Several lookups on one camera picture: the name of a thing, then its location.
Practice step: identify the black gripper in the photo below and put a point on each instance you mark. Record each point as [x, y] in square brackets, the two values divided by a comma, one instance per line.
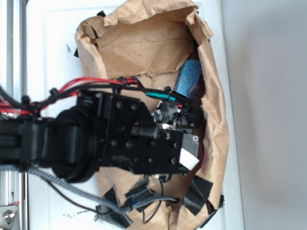
[128, 137]

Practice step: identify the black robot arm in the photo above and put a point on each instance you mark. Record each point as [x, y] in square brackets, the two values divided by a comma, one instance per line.
[66, 144]

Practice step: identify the black tape piece right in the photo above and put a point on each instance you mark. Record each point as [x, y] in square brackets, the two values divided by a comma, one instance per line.
[197, 195]

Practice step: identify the black tape piece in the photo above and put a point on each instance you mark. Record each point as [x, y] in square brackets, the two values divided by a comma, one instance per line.
[121, 221]
[197, 195]

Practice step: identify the blue sponge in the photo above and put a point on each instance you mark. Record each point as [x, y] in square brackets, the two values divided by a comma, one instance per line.
[188, 77]

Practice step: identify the black tape piece left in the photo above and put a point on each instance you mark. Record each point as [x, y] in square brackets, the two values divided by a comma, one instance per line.
[121, 221]

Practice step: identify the brown paper bag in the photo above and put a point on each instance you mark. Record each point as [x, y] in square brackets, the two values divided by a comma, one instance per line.
[153, 39]

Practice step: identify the aluminium rail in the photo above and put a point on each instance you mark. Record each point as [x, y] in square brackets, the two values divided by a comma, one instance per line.
[13, 185]

